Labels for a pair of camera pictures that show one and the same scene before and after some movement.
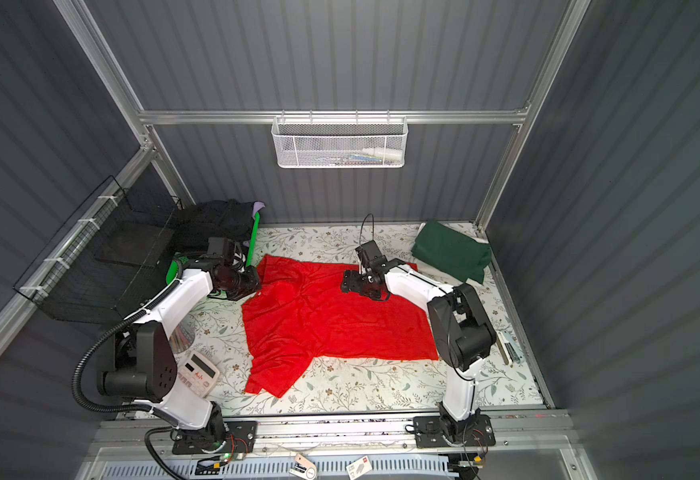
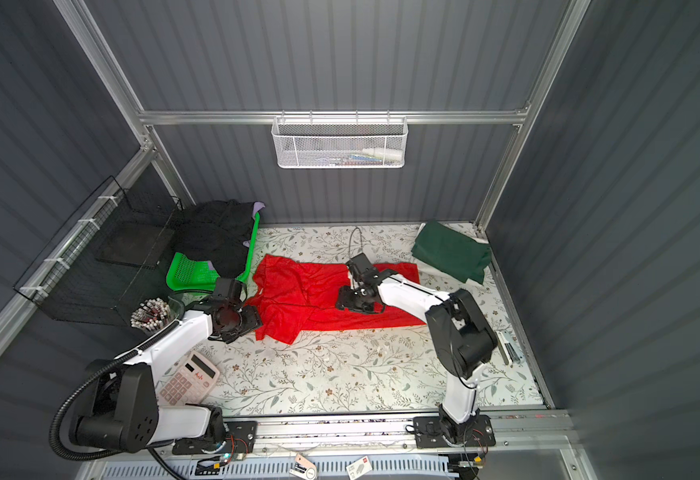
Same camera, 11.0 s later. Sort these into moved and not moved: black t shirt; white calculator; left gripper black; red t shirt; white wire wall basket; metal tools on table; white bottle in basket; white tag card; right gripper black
Moved: red t shirt; left gripper black; right gripper black
Not moved: white bottle in basket; white tag card; metal tools on table; black t shirt; white wire wall basket; white calculator
